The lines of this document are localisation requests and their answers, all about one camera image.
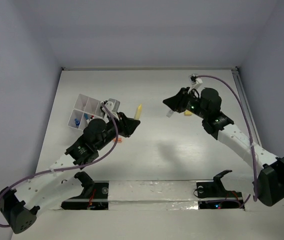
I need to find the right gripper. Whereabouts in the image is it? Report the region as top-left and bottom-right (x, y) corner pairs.
(163, 86), (209, 119)

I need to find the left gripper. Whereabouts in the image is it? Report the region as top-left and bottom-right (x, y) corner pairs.
(95, 111), (140, 151)

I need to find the yellow glue tube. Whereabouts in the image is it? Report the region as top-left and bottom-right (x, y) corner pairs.
(134, 104), (142, 120)

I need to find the grey pencil shaped case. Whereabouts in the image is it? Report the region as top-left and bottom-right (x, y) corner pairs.
(166, 109), (174, 118)

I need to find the yellow eraser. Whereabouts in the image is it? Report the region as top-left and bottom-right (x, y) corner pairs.
(184, 111), (192, 117)

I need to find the blue clear glue bottle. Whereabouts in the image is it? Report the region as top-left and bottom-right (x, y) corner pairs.
(74, 118), (81, 128)

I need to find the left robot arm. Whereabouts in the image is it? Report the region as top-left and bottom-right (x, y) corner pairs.
(0, 112), (141, 234)

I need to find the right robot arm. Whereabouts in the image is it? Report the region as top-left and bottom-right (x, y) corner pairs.
(163, 87), (284, 207)

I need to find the orange eraser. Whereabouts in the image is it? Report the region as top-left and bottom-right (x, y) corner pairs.
(113, 137), (122, 143)

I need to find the white divided organizer tray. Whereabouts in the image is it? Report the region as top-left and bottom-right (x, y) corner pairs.
(67, 94), (105, 131)

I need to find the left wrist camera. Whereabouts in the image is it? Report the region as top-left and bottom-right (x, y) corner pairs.
(102, 98), (121, 113)

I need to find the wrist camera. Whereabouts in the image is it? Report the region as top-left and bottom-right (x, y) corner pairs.
(188, 74), (203, 92)
(102, 98), (121, 113)

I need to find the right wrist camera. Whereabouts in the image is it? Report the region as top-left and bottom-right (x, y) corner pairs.
(188, 74), (203, 92)

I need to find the aluminium rail right side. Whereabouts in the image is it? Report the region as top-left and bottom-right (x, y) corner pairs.
(231, 66), (273, 178)

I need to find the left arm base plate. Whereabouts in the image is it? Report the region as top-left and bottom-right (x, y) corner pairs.
(60, 181), (109, 211)

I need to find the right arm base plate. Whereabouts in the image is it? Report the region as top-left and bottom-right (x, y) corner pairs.
(193, 170), (245, 210)

